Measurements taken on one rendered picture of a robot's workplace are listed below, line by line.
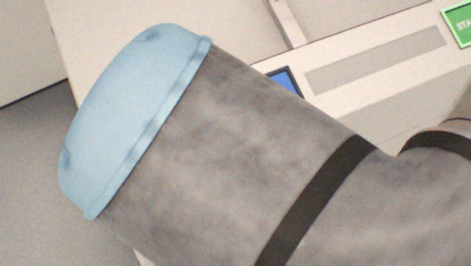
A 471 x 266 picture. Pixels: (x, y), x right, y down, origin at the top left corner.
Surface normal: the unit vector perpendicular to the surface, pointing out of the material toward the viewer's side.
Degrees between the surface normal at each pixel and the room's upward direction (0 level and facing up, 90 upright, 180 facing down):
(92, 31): 0
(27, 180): 0
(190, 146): 11
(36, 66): 90
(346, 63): 0
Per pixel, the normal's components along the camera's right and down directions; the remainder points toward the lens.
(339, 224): -0.09, -0.28
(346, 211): 0.08, -0.40
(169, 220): -0.44, 0.26
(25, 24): 0.39, 0.85
